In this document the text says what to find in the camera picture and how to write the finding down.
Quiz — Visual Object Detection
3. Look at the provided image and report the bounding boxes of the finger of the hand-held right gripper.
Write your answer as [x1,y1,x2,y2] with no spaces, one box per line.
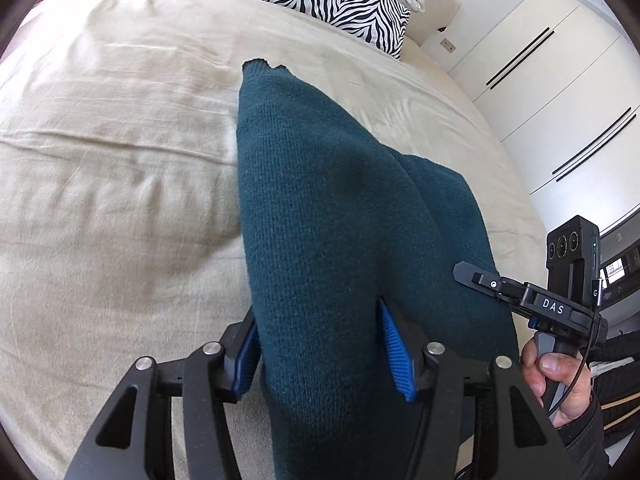
[452,261,526,307]

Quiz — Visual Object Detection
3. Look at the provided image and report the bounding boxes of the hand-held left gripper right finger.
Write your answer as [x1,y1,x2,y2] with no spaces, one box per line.
[375,297,568,480]

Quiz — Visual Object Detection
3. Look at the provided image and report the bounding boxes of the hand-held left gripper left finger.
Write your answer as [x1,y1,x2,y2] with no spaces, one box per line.
[64,309,262,480]

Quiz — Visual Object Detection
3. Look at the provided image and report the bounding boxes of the teal knit sweater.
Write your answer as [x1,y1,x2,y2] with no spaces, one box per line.
[235,58,519,480]

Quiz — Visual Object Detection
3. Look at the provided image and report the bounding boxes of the person's right forearm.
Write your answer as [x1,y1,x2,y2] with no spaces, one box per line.
[552,394,622,480]

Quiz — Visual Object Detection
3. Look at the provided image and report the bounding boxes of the person's right hand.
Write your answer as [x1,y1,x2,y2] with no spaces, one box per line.
[520,339,598,429]

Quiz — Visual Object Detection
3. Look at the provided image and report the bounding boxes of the dark shelf unit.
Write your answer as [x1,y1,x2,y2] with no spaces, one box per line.
[599,230,640,308]

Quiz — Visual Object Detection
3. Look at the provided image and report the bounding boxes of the person's dark striped pants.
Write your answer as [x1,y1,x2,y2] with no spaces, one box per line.
[585,327,640,453]

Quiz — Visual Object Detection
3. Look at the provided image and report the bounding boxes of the white wardrobe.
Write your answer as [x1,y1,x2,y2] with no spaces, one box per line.
[446,0,640,243]

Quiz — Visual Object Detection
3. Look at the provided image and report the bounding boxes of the bed with cream sheet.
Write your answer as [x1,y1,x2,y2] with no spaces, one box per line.
[0,0,551,480]

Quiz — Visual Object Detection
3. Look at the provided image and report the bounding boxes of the cream padded headboard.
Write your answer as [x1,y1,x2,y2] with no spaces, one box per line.
[400,0,462,47]

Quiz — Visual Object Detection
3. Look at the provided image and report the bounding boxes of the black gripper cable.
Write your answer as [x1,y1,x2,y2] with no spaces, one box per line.
[547,267,603,417]

